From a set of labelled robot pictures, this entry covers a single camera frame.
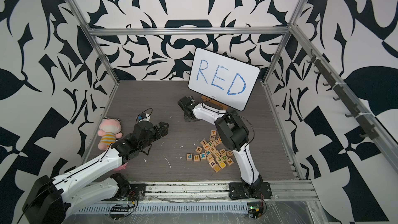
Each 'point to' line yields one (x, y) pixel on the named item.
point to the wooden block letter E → (223, 152)
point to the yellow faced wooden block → (216, 168)
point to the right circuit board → (255, 208)
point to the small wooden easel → (215, 102)
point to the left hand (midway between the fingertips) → (162, 124)
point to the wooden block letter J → (218, 159)
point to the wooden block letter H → (196, 158)
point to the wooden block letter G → (198, 149)
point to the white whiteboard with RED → (220, 82)
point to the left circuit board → (119, 209)
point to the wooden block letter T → (213, 132)
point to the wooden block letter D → (224, 157)
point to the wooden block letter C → (229, 153)
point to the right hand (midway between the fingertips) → (192, 114)
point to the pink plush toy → (110, 130)
